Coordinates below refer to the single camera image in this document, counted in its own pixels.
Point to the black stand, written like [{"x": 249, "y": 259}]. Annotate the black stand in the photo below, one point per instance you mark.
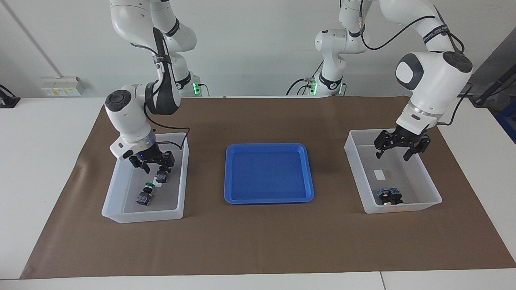
[{"x": 489, "y": 90}]

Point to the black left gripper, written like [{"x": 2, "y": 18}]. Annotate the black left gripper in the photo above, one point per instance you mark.
[{"x": 405, "y": 139}]

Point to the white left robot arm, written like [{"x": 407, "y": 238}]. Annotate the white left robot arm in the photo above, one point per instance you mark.
[{"x": 435, "y": 84}]

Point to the yellow push button switch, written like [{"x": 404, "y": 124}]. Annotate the yellow push button switch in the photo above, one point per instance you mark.
[
  {"x": 383, "y": 196},
  {"x": 396, "y": 196}
]

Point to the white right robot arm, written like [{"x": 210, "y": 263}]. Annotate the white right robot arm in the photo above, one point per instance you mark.
[{"x": 129, "y": 117}]

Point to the white wall socket box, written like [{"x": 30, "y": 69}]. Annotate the white wall socket box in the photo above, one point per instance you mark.
[{"x": 60, "y": 88}]

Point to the blue plastic tray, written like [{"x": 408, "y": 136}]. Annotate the blue plastic tray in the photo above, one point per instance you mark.
[{"x": 270, "y": 177}]

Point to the green push button switch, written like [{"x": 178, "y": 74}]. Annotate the green push button switch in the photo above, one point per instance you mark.
[
  {"x": 161, "y": 176},
  {"x": 144, "y": 198}
]

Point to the blue crate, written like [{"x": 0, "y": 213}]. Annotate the blue crate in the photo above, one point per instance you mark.
[{"x": 508, "y": 121}]

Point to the brown paper table mat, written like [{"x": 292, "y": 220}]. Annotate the brown paper table mat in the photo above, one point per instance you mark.
[{"x": 258, "y": 241}]

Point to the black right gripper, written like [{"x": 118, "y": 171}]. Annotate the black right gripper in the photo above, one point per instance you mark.
[{"x": 148, "y": 155}]

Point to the translucent white plastic box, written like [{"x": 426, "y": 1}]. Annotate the translucent white plastic box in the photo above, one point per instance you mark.
[
  {"x": 403, "y": 177},
  {"x": 121, "y": 193}
]

